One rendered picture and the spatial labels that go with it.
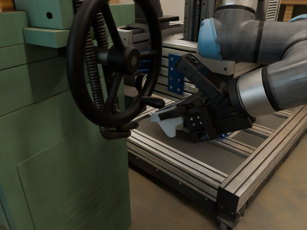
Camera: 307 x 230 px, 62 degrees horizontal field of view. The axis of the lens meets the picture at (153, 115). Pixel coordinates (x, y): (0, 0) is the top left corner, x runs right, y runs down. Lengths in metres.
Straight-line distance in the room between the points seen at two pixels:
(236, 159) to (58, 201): 0.83
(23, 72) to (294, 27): 0.52
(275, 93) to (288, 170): 1.30
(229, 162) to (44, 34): 0.98
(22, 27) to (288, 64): 0.48
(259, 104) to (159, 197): 1.00
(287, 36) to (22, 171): 0.60
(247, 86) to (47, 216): 0.60
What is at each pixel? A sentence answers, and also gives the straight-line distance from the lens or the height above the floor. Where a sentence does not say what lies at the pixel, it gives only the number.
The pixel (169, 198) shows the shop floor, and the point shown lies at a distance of 1.34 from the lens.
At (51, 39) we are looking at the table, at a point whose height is 0.86.
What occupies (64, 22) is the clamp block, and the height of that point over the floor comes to 0.88.
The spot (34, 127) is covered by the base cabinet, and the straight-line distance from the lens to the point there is 0.64.
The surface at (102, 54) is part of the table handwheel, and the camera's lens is 0.55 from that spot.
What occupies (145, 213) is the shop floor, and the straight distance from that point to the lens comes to 1.28.
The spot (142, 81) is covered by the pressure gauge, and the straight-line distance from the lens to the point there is 0.82.
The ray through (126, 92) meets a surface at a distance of 0.89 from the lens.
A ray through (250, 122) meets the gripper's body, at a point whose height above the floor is 0.74.
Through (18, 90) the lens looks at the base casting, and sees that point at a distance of 0.60.
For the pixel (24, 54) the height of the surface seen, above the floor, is 0.82.
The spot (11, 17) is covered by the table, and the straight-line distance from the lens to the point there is 0.58.
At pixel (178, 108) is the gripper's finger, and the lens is 0.47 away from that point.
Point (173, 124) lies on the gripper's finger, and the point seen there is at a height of 0.70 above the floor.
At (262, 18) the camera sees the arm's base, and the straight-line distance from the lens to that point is 1.02.
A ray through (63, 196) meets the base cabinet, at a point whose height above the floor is 0.42.
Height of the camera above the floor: 0.94
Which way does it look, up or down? 26 degrees down
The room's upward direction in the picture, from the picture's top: straight up
